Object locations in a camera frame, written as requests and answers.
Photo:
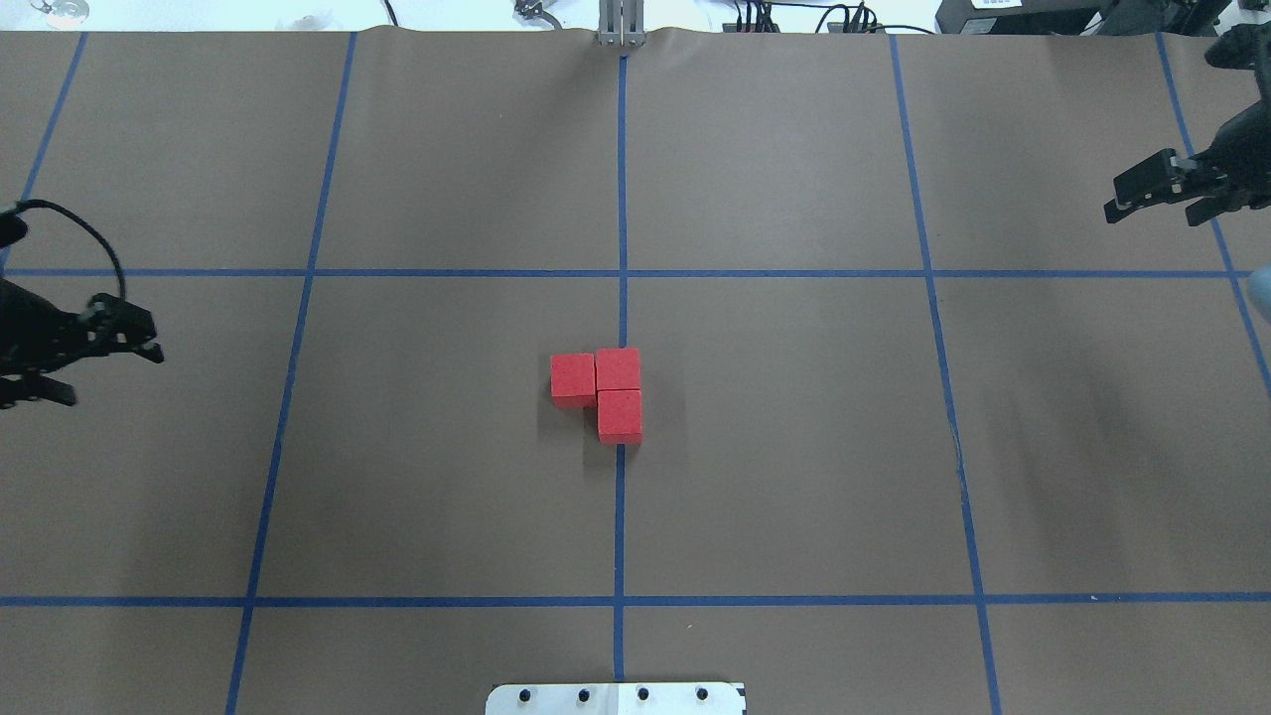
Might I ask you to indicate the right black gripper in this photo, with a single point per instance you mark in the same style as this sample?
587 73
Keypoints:
1238 171

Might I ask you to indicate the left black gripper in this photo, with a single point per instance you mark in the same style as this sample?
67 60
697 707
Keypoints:
30 333

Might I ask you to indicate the red cube block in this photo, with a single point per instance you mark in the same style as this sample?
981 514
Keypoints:
617 369
573 381
620 417

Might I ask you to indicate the black box white label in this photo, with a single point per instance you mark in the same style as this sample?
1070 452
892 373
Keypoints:
1015 18

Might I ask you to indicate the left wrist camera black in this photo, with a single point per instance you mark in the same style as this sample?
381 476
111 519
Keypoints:
12 229

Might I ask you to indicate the aluminium frame post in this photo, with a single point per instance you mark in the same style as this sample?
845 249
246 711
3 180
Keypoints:
621 23

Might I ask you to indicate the white camera pillar base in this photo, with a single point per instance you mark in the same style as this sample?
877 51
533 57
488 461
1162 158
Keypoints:
706 697

